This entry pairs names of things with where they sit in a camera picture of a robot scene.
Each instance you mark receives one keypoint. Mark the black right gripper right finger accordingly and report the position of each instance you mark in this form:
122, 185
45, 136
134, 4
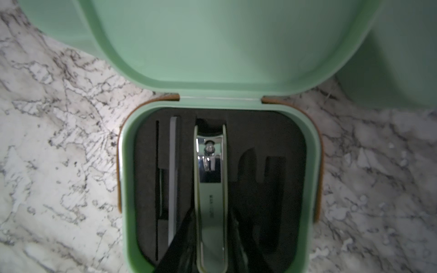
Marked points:
244, 254

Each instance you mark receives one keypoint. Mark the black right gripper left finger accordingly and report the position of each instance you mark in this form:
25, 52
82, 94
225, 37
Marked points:
180, 257

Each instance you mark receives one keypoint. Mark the large clipper table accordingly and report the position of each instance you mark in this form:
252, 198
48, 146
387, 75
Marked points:
211, 201

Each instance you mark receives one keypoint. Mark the green nail kit case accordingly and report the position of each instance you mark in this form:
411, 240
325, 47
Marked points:
238, 55
396, 66
60, 20

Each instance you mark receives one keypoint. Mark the green nail kit case front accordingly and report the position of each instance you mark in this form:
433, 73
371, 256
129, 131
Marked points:
60, 20

